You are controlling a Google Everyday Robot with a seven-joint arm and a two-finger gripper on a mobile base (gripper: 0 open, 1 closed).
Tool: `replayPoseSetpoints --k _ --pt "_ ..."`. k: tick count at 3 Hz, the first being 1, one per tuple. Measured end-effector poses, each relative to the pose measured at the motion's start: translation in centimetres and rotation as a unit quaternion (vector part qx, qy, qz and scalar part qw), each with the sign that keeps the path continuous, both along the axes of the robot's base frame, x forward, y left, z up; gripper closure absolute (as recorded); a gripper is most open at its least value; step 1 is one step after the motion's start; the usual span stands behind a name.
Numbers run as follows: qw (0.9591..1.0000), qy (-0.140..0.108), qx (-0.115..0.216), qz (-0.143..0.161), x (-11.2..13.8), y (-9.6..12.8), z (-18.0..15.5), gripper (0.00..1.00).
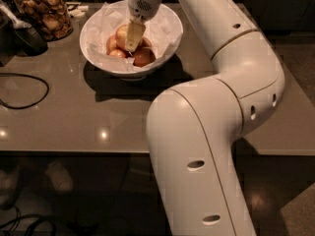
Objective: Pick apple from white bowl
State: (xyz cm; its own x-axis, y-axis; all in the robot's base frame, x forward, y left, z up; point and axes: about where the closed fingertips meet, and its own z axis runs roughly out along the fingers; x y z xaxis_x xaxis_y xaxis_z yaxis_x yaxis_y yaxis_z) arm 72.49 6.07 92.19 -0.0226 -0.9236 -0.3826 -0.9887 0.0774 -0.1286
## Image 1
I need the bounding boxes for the back right red apple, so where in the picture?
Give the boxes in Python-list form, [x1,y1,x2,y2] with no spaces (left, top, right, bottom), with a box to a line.
[142,37,152,47]

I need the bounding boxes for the white shoe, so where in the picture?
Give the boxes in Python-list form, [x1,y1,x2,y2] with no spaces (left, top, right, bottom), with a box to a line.
[0,167,20,209]
[45,161,73,194]

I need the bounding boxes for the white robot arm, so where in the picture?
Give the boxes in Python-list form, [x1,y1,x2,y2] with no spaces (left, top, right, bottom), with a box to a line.
[128,0,284,236]

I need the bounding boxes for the white shoe right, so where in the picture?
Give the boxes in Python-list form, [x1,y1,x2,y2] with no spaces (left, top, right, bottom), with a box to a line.
[45,161,73,194]

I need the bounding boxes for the white paper bowl liner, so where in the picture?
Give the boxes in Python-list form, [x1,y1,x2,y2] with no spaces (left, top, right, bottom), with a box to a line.
[86,2,175,73]

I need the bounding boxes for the black coffee machine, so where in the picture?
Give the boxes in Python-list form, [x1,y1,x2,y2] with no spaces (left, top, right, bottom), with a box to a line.
[0,0,48,57]

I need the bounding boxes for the small white packets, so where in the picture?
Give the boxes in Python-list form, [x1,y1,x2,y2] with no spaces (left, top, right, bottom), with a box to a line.
[68,4,90,19]

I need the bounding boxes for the front left red apple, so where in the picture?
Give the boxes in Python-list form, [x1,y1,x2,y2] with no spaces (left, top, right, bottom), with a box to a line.
[109,49,129,58]

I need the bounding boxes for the glass jar of dried chips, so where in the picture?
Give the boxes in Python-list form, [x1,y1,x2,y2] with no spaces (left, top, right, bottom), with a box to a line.
[14,0,73,41]

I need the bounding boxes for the black cable on table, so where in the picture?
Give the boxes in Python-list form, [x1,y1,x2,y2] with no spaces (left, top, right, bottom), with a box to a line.
[0,72,50,110]

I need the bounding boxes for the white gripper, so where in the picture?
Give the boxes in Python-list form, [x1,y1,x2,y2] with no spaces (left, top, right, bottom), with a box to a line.
[124,0,162,52]

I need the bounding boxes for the black floor cables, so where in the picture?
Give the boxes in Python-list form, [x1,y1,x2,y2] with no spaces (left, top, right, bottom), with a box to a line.
[0,206,99,236]

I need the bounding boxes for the white ceramic bowl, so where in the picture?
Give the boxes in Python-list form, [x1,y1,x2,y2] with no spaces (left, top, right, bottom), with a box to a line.
[79,0,184,82]

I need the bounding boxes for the white shoe left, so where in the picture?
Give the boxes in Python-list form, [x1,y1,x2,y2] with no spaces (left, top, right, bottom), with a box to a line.
[0,167,20,209]

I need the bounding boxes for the front right red apple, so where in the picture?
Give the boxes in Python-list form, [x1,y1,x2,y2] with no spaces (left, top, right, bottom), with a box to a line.
[133,47,156,67]

